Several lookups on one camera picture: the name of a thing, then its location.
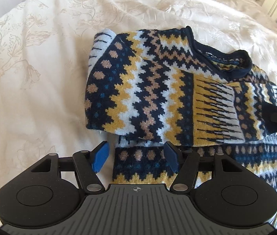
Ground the cream floral bedspread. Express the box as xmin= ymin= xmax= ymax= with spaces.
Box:
xmin=0 ymin=0 xmax=277 ymax=188

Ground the navy yellow white knit sweater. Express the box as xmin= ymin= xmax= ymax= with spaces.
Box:
xmin=83 ymin=25 xmax=277 ymax=228

